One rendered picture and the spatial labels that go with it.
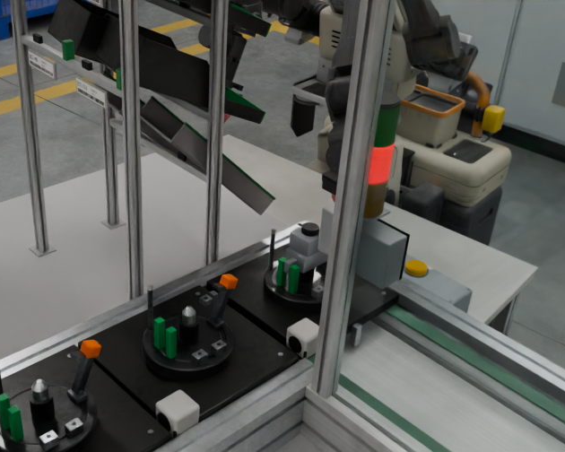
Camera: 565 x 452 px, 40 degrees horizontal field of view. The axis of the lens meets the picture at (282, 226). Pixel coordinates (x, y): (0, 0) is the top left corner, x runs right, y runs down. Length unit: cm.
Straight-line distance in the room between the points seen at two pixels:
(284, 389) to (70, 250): 65
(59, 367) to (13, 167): 273
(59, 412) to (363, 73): 59
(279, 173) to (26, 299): 74
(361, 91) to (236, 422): 49
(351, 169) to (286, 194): 92
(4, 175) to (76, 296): 233
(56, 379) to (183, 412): 20
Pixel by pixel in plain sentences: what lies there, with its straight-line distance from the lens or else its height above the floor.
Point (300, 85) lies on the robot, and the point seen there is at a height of 104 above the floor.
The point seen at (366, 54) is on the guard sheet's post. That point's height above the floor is 148.
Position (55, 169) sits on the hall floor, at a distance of 383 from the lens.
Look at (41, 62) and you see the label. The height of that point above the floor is 129.
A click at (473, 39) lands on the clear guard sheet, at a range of 83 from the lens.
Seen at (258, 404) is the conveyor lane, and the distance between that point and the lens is 115.
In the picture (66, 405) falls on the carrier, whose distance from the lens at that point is 111.
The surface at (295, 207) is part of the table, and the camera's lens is 181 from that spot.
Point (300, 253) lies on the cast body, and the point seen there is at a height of 106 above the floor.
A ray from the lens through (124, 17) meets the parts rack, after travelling 115.
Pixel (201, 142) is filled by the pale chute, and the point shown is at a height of 117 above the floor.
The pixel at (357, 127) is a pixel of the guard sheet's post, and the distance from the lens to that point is 93.
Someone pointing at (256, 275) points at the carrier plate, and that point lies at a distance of 138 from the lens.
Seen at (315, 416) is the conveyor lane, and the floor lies 92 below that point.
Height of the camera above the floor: 176
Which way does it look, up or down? 31 degrees down
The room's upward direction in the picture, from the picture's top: 5 degrees clockwise
